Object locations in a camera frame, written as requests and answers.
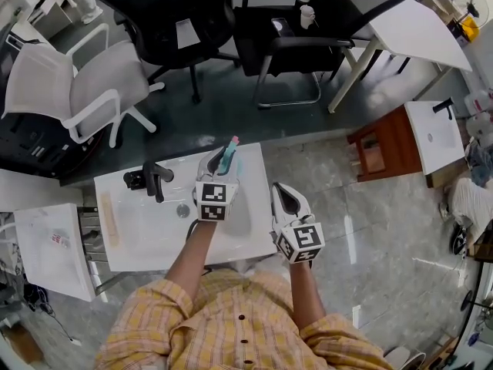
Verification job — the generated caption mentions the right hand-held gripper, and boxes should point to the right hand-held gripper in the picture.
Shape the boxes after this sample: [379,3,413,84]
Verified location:
[270,182,327,265]

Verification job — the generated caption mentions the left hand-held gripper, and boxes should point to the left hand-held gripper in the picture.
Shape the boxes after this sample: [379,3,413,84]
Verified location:
[193,145,242,223]

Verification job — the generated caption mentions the teal spray bottle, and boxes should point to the teal spray bottle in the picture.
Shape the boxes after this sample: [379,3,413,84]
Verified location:
[218,134,247,177]

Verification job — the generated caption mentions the person's left forearm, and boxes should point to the person's left forearm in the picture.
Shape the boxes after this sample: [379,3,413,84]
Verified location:
[164,219,220,312]

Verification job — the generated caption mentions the person's right forearm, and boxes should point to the person's right forearm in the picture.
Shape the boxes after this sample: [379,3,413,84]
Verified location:
[286,259,327,331]

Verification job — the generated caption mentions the black faucet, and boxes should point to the black faucet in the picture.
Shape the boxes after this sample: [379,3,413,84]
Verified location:
[431,96,456,121]
[142,160,176,205]

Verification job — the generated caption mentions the black soap dispenser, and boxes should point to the black soap dispenser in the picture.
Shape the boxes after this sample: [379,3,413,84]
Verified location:
[122,169,147,192]

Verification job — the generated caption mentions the white washbasin table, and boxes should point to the white washbasin table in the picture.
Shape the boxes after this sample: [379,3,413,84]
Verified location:
[92,141,279,274]

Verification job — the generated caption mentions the brown wooden cabinet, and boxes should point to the brown wooden cabinet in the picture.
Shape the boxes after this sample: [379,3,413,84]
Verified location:
[346,107,469,189]

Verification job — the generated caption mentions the beige wooden strip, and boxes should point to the beige wooden strip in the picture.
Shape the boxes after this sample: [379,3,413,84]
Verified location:
[99,191,122,248]

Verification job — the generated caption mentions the yellow plaid shirt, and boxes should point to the yellow plaid shirt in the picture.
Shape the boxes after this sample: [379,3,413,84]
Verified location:
[93,267,397,370]

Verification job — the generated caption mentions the black mesh visitor chair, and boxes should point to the black mesh visitor chair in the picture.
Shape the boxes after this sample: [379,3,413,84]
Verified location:
[232,0,408,111]

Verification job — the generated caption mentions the white office chair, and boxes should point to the white office chair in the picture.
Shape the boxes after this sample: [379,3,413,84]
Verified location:
[1,22,167,150]

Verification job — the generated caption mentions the black phone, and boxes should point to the black phone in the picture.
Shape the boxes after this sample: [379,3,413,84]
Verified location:
[270,17,296,39]

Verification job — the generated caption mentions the black high-back office chair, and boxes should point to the black high-back office chair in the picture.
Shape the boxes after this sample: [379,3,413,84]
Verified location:
[87,0,242,106]

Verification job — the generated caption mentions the white washbasin on wooden cabinet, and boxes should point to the white washbasin on wooden cabinet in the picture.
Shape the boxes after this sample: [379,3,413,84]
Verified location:
[404,99,469,177]

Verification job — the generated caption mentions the black cabinet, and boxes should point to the black cabinet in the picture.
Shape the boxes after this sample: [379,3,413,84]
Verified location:
[0,21,102,180]

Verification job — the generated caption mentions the white washbasin with sticker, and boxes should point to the white washbasin with sticker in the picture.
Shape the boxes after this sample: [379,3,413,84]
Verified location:
[13,202,97,304]

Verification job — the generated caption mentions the white plastic bags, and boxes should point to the white plastic bags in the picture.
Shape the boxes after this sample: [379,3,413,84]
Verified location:
[463,88,493,148]

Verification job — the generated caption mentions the white office table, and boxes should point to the white office table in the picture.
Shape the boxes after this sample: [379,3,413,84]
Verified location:
[327,0,475,115]

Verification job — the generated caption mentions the white patterned bag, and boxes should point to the white patterned bag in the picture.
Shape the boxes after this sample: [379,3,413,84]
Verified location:
[0,212,21,274]

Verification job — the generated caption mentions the yellow box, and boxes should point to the yellow box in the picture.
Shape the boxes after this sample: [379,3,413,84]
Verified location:
[459,15,481,40]

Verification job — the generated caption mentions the black standing fan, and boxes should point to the black standing fan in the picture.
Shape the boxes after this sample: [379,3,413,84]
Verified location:
[451,0,491,19]

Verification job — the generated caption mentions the metal stand frame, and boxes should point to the metal stand frame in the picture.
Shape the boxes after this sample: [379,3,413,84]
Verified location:
[78,205,129,304]

